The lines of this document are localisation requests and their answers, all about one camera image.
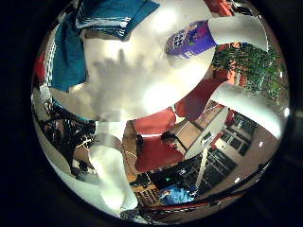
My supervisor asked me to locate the black cable bundle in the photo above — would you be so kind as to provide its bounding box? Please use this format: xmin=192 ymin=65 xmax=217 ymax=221
xmin=42 ymin=99 xmax=97 ymax=178

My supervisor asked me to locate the white spray bottle purple label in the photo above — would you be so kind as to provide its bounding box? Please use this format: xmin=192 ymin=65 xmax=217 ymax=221
xmin=165 ymin=13 xmax=270 ymax=60

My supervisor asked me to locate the blue striped cloth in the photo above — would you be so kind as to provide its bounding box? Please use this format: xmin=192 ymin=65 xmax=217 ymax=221
xmin=50 ymin=0 xmax=161 ymax=93

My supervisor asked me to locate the dark gridded window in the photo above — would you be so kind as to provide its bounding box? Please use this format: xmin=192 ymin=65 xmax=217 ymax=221
xmin=202 ymin=113 xmax=259 ymax=188

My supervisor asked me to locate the wooden shelf unit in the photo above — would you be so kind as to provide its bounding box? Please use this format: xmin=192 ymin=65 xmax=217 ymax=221
xmin=131 ymin=183 xmax=163 ymax=206

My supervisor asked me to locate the red and black cable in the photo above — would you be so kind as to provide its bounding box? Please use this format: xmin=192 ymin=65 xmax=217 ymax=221
xmin=140 ymin=190 xmax=250 ymax=214

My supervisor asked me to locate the person in blue shirt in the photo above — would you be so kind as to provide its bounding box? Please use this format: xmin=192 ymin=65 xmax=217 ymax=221
xmin=158 ymin=183 xmax=196 ymax=206

